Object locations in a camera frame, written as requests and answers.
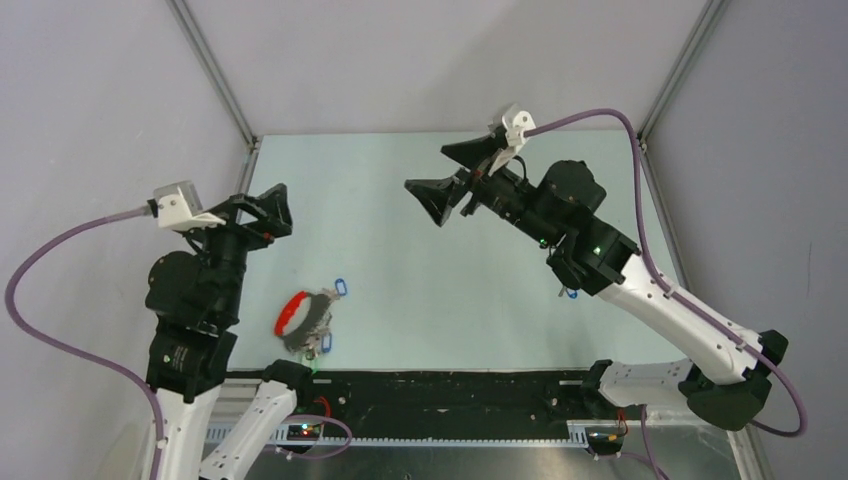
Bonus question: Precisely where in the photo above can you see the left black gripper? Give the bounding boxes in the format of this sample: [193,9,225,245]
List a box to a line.
[186,181,294,317]

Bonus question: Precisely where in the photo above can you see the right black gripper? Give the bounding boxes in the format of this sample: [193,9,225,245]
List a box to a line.
[404,134,559,248]

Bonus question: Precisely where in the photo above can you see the blue key tag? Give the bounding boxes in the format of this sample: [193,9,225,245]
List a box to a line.
[320,332,333,355]
[335,278,348,297]

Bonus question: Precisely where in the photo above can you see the red handled metal key holder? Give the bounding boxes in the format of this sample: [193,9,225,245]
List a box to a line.
[273,289,340,356]

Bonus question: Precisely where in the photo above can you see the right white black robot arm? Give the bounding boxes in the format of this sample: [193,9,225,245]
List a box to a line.
[404,134,788,431]

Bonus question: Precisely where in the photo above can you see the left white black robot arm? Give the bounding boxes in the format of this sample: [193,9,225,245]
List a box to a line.
[145,181,316,479]

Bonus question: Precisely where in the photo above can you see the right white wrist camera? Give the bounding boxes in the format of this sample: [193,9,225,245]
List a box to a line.
[485,103,536,176]

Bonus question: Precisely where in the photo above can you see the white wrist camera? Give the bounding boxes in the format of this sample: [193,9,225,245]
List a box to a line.
[485,103,536,176]
[152,180,225,233]

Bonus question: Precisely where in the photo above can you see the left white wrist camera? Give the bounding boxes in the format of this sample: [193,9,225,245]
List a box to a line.
[152,180,225,233]

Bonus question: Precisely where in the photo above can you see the left aluminium frame post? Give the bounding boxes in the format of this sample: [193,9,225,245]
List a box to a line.
[166,0,257,152]

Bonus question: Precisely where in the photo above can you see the aluminium frame post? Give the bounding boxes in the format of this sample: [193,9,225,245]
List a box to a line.
[637,0,731,151]
[166,0,257,152]

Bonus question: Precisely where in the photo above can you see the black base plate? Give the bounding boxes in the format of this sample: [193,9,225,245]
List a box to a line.
[225,360,664,442]

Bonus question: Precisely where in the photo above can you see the slotted cable duct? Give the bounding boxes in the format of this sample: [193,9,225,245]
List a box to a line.
[205,423,591,449]

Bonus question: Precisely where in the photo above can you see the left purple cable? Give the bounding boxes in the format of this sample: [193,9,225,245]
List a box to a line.
[4,205,354,480]

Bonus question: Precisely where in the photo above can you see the purple cable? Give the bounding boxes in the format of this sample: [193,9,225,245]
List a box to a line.
[523,108,810,439]
[4,205,354,480]

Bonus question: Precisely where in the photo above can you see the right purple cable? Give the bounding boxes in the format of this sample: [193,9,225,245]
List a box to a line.
[523,108,810,439]

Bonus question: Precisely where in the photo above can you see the right aluminium frame post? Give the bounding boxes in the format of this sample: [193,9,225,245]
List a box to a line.
[637,0,731,151]

